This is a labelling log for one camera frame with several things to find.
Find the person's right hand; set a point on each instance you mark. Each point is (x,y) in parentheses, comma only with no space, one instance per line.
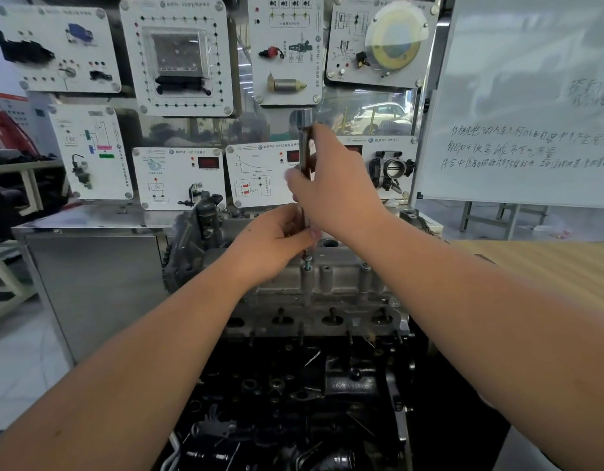
(334,191)

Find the person's left hand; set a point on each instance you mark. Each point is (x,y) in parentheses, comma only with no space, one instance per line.
(263,250)

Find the person's left thumb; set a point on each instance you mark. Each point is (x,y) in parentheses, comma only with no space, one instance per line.
(307,235)

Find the person's right thumb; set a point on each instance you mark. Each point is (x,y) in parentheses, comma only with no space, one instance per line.
(298,183)

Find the long metal socket wrench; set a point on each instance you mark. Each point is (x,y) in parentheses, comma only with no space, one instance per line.
(306,161)

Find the person's left forearm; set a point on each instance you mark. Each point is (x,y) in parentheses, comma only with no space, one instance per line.
(111,372)

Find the person's right forearm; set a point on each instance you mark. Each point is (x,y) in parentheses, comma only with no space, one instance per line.
(483,338)

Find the metal bolt stud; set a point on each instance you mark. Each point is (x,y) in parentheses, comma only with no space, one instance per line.
(308,265)

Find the white panel with graph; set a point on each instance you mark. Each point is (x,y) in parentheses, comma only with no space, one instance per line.
(258,174)

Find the grey engine cylinder head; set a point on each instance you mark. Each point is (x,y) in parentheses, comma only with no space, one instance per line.
(326,289)

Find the white panel with throttle body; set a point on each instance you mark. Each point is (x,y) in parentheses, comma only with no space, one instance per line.
(388,166)

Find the dark grey intake manifold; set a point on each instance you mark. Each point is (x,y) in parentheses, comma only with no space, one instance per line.
(194,245)

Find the white panel with red display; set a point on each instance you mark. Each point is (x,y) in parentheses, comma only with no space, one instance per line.
(177,176)

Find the white panel with injector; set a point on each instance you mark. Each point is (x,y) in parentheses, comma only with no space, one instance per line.
(285,48)

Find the white panel with round disc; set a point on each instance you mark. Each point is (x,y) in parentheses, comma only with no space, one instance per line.
(380,41)

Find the black engine block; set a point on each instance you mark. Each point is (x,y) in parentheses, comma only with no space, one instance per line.
(302,402)

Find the white panel with control unit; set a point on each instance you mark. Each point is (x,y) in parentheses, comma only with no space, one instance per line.
(177,56)

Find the white panel with coloured diagram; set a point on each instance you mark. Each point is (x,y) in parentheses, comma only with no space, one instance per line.
(91,151)

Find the stainless steel cabinet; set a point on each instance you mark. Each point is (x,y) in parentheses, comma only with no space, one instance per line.
(96,279)

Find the whiteboard with handwriting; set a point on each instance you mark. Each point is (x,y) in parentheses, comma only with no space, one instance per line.
(520,100)

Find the wooden workbench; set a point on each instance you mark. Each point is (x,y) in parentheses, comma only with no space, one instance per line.
(547,274)

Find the white panel with switches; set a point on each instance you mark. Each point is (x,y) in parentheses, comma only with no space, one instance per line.
(62,48)

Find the beige metal frame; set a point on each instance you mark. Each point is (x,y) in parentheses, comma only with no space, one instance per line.
(17,230)

